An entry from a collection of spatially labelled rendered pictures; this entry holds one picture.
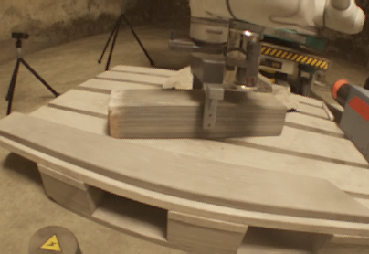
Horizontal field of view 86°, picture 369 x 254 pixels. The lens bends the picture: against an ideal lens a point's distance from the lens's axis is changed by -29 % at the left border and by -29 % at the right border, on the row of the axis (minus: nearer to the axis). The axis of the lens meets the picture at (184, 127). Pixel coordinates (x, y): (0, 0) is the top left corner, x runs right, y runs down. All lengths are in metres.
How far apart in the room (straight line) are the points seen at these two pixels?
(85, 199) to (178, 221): 0.21
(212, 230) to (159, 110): 0.29
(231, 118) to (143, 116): 0.20
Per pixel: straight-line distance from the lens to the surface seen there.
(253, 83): 0.92
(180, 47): 0.58
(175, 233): 0.51
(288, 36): 1.38
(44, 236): 0.52
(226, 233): 0.48
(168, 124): 0.61
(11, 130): 0.71
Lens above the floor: 0.45
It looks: 27 degrees down
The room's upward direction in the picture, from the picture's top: 5 degrees clockwise
